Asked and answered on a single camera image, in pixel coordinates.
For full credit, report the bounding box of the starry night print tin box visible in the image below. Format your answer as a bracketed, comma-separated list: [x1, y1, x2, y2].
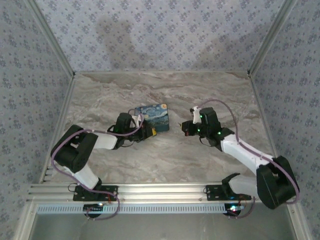
[134, 102, 170, 132]

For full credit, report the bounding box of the small black circuit board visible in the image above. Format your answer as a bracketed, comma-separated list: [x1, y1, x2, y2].
[83, 203, 105, 214]
[224, 203, 246, 216]

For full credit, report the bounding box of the grey metal panel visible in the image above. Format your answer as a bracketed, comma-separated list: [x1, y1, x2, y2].
[28, 212, 300, 240]

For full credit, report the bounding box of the thin black wire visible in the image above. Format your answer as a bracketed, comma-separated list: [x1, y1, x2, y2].
[119, 138, 134, 149]
[198, 135, 214, 148]

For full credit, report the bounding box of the aluminium table edge rail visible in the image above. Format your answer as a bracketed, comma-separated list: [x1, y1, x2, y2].
[249, 74, 280, 159]
[37, 74, 77, 186]

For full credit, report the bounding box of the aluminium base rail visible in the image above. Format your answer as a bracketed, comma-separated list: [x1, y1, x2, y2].
[28, 183, 259, 202]

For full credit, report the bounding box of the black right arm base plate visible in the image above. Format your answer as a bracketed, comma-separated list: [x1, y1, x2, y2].
[205, 184, 252, 201]

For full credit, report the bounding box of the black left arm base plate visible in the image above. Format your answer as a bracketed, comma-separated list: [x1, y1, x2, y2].
[72, 184, 119, 202]

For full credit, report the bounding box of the white slotted cable duct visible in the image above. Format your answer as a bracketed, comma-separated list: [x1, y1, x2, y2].
[36, 203, 241, 215]

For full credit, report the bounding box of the aluminium frame post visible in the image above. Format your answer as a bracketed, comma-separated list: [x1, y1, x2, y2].
[26, 0, 77, 77]
[246, 0, 299, 77]

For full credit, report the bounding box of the aluminium frame bar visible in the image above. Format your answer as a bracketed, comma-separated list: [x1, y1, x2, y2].
[284, 202, 310, 240]
[12, 198, 39, 240]

